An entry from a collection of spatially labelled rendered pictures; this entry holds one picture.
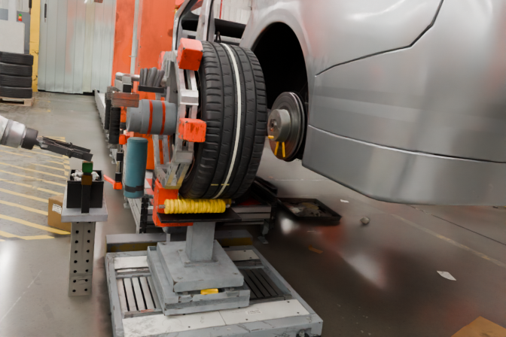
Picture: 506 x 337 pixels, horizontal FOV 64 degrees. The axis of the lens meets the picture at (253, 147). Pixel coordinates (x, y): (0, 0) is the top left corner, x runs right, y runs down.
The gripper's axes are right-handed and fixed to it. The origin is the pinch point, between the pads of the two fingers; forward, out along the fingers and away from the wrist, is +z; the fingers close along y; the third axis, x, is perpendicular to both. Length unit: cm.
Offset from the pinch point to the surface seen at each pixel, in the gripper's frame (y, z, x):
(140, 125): -1.0, 16.1, -16.7
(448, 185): -93, 74, -33
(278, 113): 0, 74, -42
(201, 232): -3, 56, 19
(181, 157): -23.2, 28.3, -11.9
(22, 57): 841, -55, -17
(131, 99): -14.2, 6.9, -25.2
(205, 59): -18, 26, -48
